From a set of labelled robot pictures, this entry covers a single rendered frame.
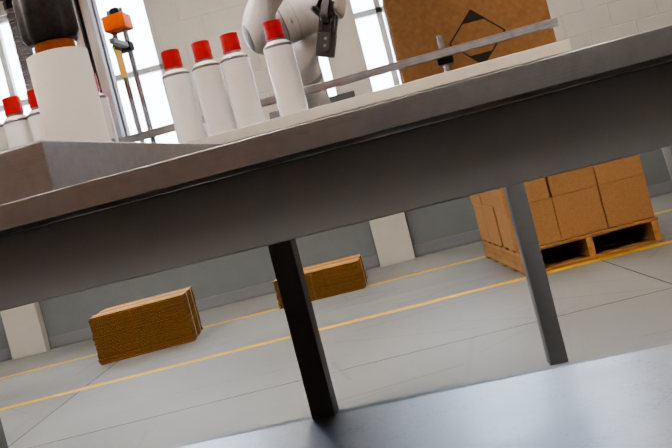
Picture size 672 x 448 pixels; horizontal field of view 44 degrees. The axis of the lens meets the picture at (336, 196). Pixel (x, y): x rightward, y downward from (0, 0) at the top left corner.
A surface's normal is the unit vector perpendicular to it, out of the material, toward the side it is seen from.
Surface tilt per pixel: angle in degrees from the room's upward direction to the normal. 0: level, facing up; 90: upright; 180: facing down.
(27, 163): 90
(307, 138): 90
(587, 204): 90
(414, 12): 90
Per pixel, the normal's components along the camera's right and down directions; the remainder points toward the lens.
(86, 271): -0.15, 0.06
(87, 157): 0.96, -0.24
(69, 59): 0.52, -0.12
